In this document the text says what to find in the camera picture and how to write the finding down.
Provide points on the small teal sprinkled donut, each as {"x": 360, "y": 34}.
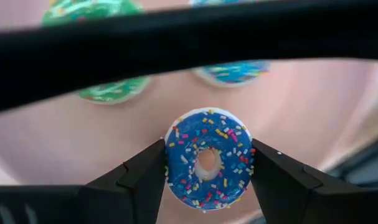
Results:
{"x": 235, "y": 73}

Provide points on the pink plate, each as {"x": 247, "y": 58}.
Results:
{"x": 300, "y": 102}

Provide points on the small purple-blue sprinkled donut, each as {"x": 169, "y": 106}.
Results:
{"x": 188, "y": 146}

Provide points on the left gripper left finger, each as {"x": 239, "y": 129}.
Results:
{"x": 135, "y": 193}

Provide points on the small green donut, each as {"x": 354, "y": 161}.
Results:
{"x": 114, "y": 91}

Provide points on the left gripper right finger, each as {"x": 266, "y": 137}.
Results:
{"x": 285, "y": 193}

